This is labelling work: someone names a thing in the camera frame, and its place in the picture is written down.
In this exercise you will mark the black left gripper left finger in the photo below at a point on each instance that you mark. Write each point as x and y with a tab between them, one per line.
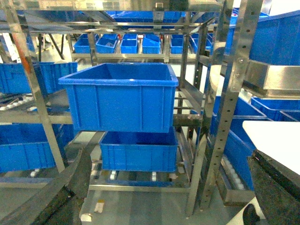
60	201

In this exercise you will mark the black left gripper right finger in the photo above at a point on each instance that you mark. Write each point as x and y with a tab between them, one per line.
277	189

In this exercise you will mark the blue bin at left shelf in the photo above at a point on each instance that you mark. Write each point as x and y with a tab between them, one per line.
13	79

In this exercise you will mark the stainless steel roller shelf rack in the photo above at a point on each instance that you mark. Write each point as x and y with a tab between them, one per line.
213	61

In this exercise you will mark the white table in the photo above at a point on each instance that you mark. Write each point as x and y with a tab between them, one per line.
277	139

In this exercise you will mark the blue bin lower left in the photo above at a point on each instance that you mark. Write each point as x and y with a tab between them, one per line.
24	147

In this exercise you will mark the large blue target bin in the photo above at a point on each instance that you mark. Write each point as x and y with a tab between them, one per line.
128	97

